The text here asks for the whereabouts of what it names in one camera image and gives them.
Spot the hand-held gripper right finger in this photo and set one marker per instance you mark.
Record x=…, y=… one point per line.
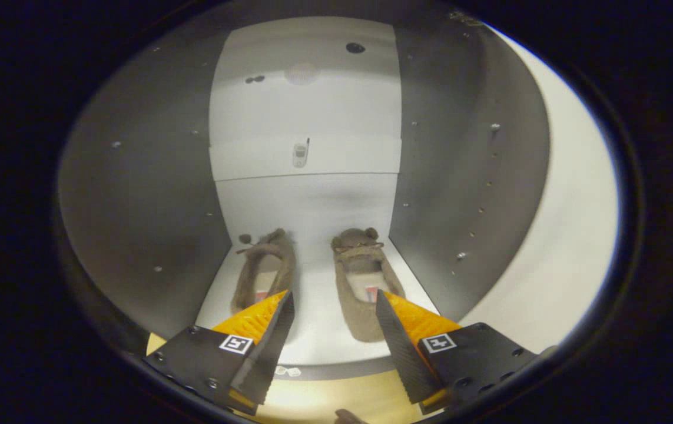
x=404, y=353

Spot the brown plush shoe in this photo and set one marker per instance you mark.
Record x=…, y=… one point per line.
x=357, y=306
x=280, y=259

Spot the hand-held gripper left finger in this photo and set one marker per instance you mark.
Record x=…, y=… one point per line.
x=268, y=347

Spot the grey shoe cabinet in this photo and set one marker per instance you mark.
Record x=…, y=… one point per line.
x=136, y=176

